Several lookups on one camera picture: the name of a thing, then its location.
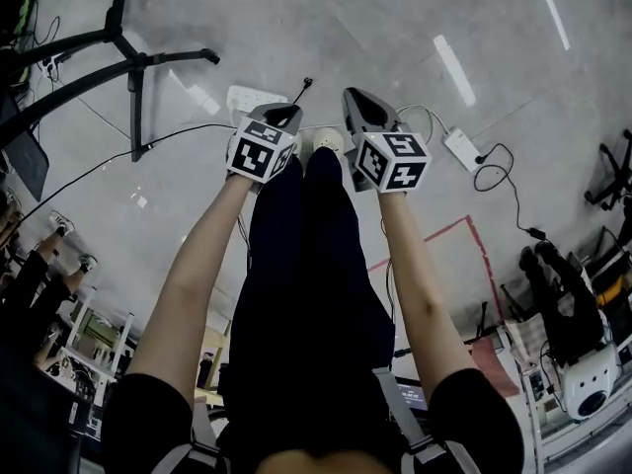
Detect white round robot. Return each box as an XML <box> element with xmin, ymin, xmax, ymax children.
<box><xmin>561</xmin><ymin>342</ymin><xmax>624</xmax><ymax>423</ymax></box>

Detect black screen stand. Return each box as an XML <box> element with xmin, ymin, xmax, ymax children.
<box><xmin>0</xmin><ymin>0</ymin><xmax>222</xmax><ymax>163</ymax></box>

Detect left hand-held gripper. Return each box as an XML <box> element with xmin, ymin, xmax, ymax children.
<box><xmin>225</xmin><ymin>102</ymin><xmax>304</xmax><ymax>196</ymax></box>

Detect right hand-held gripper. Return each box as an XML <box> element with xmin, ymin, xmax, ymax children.
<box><xmin>342</xmin><ymin>86</ymin><xmax>434</xmax><ymax>196</ymax></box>

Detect black office chair base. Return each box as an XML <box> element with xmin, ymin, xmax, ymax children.
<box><xmin>584</xmin><ymin>129</ymin><xmax>632</xmax><ymax>246</ymax></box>

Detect short white power strip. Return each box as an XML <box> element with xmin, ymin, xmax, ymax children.
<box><xmin>442</xmin><ymin>127</ymin><xmax>488</xmax><ymax>173</ymax></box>

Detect laptop screen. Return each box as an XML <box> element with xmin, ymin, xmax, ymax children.
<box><xmin>394</xmin><ymin>375</ymin><xmax>429</xmax><ymax>414</ymax></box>

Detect person's left forearm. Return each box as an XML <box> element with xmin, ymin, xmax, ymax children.
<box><xmin>123</xmin><ymin>169</ymin><xmax>264</xmax><ymax>390</ymax></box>

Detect person's right forearm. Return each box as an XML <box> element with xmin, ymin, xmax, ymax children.
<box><xmin>376</xmin><ymin>189</ymin><xmax>496</xmax><ymax>390</ymax></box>

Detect small white power strip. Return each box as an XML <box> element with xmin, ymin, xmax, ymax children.
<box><xmin>40</xmin><ymin>51</ymin><xmax>71</xmax><ymax>76</ymax></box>

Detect long white power strip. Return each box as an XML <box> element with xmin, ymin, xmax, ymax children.
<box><xmin>226</xmin><ymin>84</ymin><xmax>298</xmax><ymax>114</ymax></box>

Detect person's black shirt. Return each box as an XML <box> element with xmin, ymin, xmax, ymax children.
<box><xmin>100</xmin><ymin>366</ymin><xmax>525</xmax><ymax>474</ymax></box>

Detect white frame table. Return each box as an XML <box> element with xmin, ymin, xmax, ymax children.
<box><xmin>62</xmin><ymin>286</ymin><xmax>135</xmax><ymax>382</ymax></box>

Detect black screen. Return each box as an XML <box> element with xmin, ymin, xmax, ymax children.
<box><xmin>0</xmin><ymin>89</ymin><xmax>51</xmax><ymax>202</ymax></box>

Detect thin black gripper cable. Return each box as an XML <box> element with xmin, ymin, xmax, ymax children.
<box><xmin>235</xmin><ymin>213</ymin><xmax>254</xmax><ymax>269</ymax></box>
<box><xmin>380</xmin><ymin>218</ymin><xmax>397</xmax><ymax>328</ymax></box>

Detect person's white right shoe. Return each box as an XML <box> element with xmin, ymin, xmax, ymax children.
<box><xmin>309</xmin><ymin>126</ymin><xmax>345</xmax><ymax>158</ymax></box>

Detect black adapter cable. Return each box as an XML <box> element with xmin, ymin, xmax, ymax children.
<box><xmin>472</xmin><ymin>142</ymin><xmax>550</xmax><ymax>240</ymax></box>

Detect grey harness strap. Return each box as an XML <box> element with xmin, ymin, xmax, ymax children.
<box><xmin>371</xmin><ymin>366</ymin><xmax>476</xmax><ymax>474</ymax></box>
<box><xmin>150</xmin><ymin>440</ymin><xmax>226</xmax><ymax>474</ymax></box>

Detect white power cord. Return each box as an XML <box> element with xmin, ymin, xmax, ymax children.
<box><xmin>394</xmin><ymin>104</ymin><xmax>453</xmax><ymax>142</ymax></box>

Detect person's black trousers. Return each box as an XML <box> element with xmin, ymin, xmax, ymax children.
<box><xmin>215</xmin><ymin>145</ymin><xmax>397</xmax><ymax>466</ymax></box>

